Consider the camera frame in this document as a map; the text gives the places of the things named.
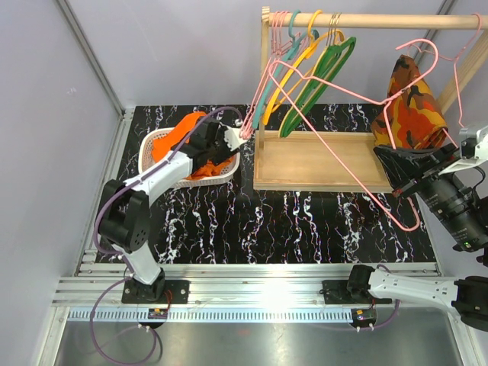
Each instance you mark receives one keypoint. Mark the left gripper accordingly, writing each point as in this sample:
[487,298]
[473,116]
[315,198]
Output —
[219,136]

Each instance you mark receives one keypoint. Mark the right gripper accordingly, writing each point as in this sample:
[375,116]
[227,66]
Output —
[403,165]

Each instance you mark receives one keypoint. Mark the pink wire hanger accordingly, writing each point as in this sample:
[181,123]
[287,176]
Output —
[467,62]
[348,118]

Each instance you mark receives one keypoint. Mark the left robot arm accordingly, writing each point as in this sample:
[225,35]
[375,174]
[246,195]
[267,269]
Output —
[124,211]

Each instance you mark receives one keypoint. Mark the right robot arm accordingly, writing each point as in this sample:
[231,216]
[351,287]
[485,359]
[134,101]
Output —
[463,215]

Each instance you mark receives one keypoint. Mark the camouflage orange trousers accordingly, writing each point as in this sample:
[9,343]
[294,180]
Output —
[413,120]

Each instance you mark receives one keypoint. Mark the green plastic hanger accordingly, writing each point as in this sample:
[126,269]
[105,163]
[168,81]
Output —
[327,67]

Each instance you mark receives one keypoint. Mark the teal plastic hanger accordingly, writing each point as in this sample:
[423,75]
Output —
[299,42]

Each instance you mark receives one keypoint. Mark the white perforated plastic basket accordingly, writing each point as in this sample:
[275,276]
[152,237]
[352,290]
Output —
[150,153]

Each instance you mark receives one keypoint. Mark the wooden clothes rack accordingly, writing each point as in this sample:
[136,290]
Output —
[301,162]

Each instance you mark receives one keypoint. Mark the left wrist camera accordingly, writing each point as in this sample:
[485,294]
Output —
[232,138]

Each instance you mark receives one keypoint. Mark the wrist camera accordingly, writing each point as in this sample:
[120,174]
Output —
[473,148]
[232,138]

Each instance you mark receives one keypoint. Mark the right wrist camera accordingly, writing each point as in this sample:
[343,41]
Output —
[473,148]

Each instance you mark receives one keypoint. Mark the aluminium corner frame post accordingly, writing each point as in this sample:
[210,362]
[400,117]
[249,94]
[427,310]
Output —
[68,14]

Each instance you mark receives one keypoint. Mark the pink wire hangers bunch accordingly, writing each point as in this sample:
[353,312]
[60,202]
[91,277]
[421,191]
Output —
[272,47]

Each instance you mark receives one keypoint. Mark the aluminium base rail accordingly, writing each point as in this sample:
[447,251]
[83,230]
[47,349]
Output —
[251,295]

